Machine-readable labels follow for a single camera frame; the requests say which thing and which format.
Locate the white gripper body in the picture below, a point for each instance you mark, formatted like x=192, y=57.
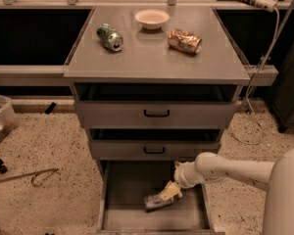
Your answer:
x=182, y=175

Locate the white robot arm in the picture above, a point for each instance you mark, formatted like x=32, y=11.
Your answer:
x=276, y=179

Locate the bottom grey drawer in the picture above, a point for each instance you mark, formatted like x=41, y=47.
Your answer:
x=122, y=209

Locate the grey drawer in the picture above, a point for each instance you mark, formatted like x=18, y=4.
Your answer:
x=151, y=144
x=143, y=105
x=122, y=209

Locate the middle grey drawer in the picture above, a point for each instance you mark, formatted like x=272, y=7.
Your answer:
x=151, y=144

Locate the grey drawer cabinet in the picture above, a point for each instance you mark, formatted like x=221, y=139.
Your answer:
x=146, y=56

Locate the top grey drawer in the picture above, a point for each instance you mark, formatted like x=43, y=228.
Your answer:
x=143, y=105

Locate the crushed orange soda can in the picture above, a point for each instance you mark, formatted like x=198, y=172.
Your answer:
x=184, y=41

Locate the metal hook rod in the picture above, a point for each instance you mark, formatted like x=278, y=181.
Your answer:
x=35, y=173

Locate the small black block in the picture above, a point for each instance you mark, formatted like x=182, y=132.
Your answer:
x=50, y=108

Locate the green soda can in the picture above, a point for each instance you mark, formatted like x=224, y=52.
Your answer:
x=110, y=37

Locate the white bowl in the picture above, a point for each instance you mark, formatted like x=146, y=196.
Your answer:
x=151, y=18

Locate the clear plastic storage bin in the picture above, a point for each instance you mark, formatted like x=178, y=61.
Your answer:
x=8, y=118

